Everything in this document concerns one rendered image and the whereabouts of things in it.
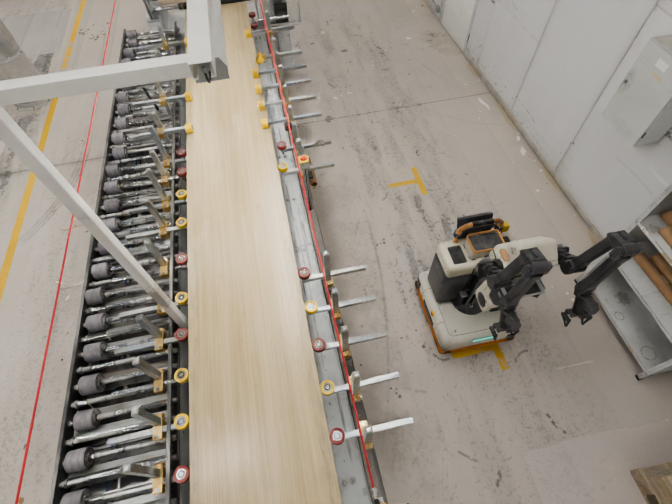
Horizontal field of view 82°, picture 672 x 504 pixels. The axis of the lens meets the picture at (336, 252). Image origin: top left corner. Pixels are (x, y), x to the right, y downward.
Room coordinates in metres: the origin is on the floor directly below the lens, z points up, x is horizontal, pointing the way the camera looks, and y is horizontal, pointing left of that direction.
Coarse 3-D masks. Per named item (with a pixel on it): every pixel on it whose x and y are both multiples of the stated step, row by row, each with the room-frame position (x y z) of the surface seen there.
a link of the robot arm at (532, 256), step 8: (536, 248) 0.93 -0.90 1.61; (520, 256) 0.92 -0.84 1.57; (528, 256) 0.89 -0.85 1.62; (536, 256) 0.89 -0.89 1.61; (544, 256) 0.88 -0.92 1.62; (512, 264) 0.94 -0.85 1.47; (520, 264) 0.90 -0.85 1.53; (528, 264) 0.86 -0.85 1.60; (536, 264) 0.84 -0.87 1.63; (544, 264) 0.84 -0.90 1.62; (504, 272) 0.95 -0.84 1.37; (512, 272) 0.91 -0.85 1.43; (536, 272) 0.81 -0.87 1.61; (544, 272) 0.81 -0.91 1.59; (488, 280) 0.98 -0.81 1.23; (496, 280) 0.95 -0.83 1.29; (504, 280) 0.93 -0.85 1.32; (496, 288) 0.93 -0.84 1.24
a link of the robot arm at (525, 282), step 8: (528, 272) 0.82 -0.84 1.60; (520, 280) 0.85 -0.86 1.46; (528, 280) 0.82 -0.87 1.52; (536, 280) 0.82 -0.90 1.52; (512, 288) 0.86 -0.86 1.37; (520, 288) 0.82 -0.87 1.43; (528, 288) 0.82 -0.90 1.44; (504, 296) 0.86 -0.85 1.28; (512, 296) 0.83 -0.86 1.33; (520, 296) 0.82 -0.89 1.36; (504, 304) 0.83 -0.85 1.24; (512, 304) 0.82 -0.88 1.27
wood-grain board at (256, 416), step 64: (256, 64) 3.72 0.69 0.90; (256, 128) 2.75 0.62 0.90; (192, 192) 2.05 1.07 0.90; (256, 192) 2.01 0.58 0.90; (192, 256) 1.46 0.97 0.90; (256, 256) 1.44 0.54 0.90; (192, 320) 0.99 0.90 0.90; (256, 320) 0.97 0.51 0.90; (192, 384) 0.61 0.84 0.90; (256, 384) 0.59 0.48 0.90; (192, 448) 0.28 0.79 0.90; (256, 448) 0.27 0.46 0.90; (320, 448) 0.25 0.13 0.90
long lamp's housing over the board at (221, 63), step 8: (216, 0) 1.71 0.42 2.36; (216, 8) 1.63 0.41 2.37; (216, 16) 1.56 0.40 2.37; (216, 24) 1.49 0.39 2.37; (216, 32) 1.43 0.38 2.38; (216, 40) 1.37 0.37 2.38; (224, 40) 1.45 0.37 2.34; (216, 48) 1.32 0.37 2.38; (224, 48) 1.38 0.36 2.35; (216, 56) 1.27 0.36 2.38; (224, 56) 1.32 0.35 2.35; (200, 64) 1.26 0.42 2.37; (208, 64) 1.26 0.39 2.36; (216, 64) 1.26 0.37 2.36; (224, 64) 1.27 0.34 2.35; (200, 72) 1.25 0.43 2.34; (216, 72) 1.26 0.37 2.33; (224, 72) 1.27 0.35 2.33; (200, 80) 1.25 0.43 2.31; (216, 80) 1.26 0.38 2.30
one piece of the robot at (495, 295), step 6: (540, 282) 1.05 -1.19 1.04; (498, 288) 1.03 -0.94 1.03; (504, 288) 1.02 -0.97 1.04; (510, 288) 1.02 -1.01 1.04; (534, 288) 1.01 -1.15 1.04; (540, 288) 1.01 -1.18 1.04; (492, 294) 1.04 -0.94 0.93; (498, 294) 1.00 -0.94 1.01; (504, 294) 0.98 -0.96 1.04; (528, 294) 0.98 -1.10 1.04; (534, 294) 0.97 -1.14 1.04; (492, 300) 1.02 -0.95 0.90; (498, 300) 0.98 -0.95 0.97
